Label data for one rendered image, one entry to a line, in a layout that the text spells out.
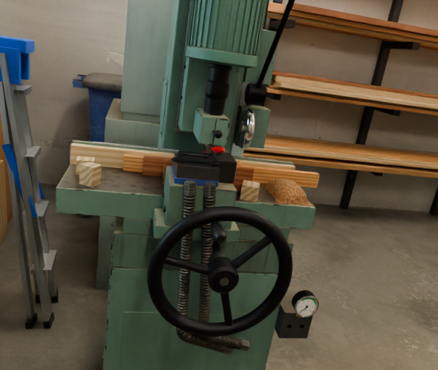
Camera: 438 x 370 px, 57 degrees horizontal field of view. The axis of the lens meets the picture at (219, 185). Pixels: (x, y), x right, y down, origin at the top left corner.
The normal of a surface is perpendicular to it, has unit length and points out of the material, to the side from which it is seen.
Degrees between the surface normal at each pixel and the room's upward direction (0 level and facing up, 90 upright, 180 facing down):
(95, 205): 90
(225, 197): 90
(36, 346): 0
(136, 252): 90
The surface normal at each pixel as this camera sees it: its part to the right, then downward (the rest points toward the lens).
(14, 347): 0.15, -0.94
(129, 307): 0.17, 0.33
